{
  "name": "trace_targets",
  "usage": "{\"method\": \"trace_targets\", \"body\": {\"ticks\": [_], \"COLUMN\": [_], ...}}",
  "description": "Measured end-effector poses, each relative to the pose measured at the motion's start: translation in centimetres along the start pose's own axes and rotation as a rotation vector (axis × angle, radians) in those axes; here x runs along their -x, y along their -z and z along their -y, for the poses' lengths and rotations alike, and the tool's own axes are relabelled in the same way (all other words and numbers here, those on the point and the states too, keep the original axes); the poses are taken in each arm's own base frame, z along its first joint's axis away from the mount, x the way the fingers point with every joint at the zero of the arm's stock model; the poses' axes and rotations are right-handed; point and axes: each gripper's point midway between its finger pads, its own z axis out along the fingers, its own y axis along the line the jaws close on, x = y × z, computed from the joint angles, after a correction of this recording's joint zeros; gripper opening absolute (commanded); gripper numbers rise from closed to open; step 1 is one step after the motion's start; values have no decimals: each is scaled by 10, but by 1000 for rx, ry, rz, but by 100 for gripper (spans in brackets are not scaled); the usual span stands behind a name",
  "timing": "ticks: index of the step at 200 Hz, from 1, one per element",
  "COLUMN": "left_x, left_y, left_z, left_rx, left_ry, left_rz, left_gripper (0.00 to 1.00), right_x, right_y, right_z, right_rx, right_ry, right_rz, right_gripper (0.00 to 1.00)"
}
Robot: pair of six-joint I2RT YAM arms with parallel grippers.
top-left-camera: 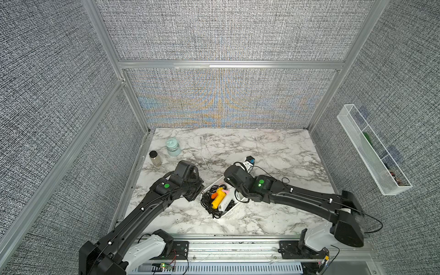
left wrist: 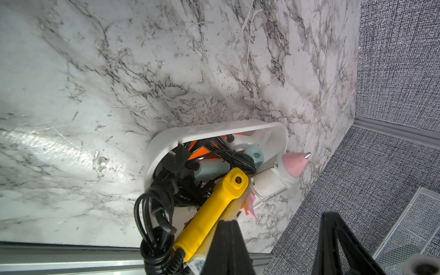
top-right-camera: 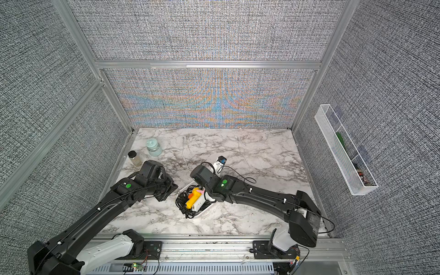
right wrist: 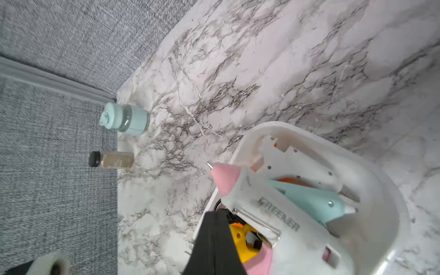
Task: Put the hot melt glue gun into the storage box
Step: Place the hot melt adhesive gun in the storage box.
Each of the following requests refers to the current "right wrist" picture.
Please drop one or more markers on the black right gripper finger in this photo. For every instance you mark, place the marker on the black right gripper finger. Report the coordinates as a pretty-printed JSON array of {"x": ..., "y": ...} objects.
[{"x": 214, "y": 252}]

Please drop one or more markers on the yellow black glue gun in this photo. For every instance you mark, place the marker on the yellow black glue gun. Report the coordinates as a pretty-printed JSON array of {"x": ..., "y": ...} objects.
[{"x": 239, "y": 232}]

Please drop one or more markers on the white pink glue gun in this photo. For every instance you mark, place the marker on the white pink glue gun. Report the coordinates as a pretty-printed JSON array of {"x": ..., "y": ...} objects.
[{"x": 300, "y": 245}]

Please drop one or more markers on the white orange glue gun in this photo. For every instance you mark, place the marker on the white orange glue gun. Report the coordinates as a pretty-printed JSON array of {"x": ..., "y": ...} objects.
[{"x": 306, "y": 166}]

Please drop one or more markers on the mint green glue gun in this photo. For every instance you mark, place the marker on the mint green glue gun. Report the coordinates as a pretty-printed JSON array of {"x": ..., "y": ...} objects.
[{"x": 322, "y": 205}]

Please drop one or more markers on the white storage box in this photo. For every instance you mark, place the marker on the white storage box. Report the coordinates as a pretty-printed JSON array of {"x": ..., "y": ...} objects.
[{"x": 374, "y": 236}]

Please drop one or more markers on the black lid small jar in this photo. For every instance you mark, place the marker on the black lid small jar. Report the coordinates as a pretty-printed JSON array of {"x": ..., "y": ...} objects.
[{"x": 111, "y": 159}]

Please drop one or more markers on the mint lid clear jar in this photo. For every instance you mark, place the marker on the mint lid clear jar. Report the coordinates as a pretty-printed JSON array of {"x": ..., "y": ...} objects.
[{"x": 126, "y": 119}]

